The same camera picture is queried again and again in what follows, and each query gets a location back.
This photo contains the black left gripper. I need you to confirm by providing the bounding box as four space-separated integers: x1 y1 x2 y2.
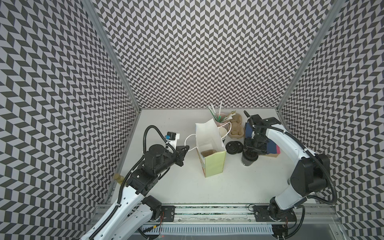
154 145 190 176

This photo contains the brown pulp cup carrier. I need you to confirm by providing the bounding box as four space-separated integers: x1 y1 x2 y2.
201 150 217 158

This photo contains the illustrated green paper gift bag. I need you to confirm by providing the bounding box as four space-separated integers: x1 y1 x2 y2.
184 119 229 178

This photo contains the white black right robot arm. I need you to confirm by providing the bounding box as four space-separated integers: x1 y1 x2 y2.
242 112 338 222

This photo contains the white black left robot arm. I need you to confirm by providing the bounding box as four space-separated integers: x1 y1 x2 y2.
81 145 190 240

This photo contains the dark blue napkin stack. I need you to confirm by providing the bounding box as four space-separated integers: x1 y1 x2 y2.
243 123 277 156

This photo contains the brown cardboard box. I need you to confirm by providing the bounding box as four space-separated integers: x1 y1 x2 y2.
264 154 280 158

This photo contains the stack of brown cup carriers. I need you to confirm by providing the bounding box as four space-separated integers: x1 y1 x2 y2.
229 113 245 139

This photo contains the stack of black cup lids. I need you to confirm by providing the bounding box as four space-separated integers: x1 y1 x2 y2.
226 141 244 155

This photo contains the stack of black paper cups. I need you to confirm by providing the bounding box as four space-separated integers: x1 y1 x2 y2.
218 127 229 142

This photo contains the pink metal bucket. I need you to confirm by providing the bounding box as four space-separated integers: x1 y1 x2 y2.
213 113 228 127

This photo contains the yellow liquid bottle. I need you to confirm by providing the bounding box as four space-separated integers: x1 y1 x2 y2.
113 173 125 185

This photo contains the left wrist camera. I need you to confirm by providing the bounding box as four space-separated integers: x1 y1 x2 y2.
166 132 180 149

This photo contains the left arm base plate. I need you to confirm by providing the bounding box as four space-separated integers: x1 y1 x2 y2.
151 205 176 223

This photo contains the aluminium front rail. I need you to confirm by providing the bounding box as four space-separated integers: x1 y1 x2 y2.
165 203 341 224

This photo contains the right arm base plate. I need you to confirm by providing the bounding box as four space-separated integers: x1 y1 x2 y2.
253 205 297 223

